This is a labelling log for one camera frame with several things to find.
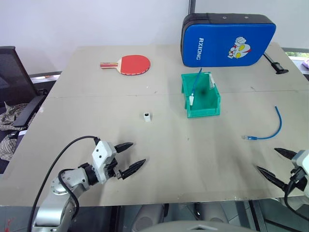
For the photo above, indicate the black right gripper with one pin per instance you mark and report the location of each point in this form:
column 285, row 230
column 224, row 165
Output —
column 299, row 180

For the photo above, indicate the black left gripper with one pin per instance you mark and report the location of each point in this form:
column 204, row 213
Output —
column 112, row 168

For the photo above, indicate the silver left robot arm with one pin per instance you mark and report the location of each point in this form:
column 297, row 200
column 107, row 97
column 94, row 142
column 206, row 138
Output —
column 53, row 212

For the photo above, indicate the small white adapter block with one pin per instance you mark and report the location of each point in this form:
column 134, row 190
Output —
column 146, row 118

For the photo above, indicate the green plastic bin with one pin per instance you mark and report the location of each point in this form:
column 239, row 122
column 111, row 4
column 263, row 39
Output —
column 205, row 106

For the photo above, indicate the red table tennis paddle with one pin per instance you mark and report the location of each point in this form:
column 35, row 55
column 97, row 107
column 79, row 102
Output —
column 134, row 64

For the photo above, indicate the grey rounded robot body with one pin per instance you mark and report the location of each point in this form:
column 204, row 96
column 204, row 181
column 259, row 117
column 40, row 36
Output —
column 205, row 226

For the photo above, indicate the black rod with foot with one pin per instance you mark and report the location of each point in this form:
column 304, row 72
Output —
column 277, row 66

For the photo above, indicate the purple item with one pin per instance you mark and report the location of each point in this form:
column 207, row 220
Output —
column 306, row 64

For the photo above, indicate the grey side desk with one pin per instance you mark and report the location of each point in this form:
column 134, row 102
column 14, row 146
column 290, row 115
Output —
column 46, row 77

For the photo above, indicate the checked cloth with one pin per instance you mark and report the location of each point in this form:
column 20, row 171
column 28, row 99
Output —
column 9, row 116

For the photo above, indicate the blue RXIONG kick pad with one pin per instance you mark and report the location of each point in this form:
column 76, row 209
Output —
column 217, row 46

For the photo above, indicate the black office chair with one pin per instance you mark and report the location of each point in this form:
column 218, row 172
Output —
column 14, row 79

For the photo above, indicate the black vertical pole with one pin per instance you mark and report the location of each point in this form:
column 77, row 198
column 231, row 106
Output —
column 191, row 6

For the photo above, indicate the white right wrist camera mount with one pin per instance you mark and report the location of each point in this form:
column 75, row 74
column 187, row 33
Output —
column 301, row 159

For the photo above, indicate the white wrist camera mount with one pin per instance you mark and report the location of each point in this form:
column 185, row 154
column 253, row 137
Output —
column 301, row 159
column 102, row 154

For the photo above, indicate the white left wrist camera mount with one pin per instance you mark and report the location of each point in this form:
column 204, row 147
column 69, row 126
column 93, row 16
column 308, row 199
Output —
column 102, row 154

